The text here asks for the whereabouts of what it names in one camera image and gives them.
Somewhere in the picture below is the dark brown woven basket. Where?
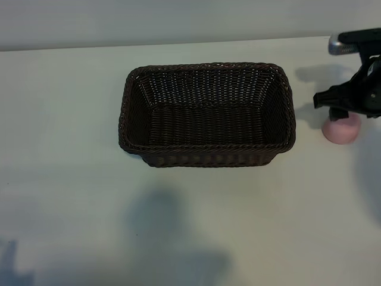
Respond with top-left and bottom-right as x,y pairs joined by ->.
118,61 -> 298,169

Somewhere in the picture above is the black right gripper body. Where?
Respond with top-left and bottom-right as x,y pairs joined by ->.
330,62 -> 371,116

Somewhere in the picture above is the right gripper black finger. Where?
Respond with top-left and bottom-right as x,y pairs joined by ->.
331,107 -> 349,122
313,85 -> 339,110

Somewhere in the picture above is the pink peach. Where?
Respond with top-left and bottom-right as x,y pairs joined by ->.
322,114 -> 360,146

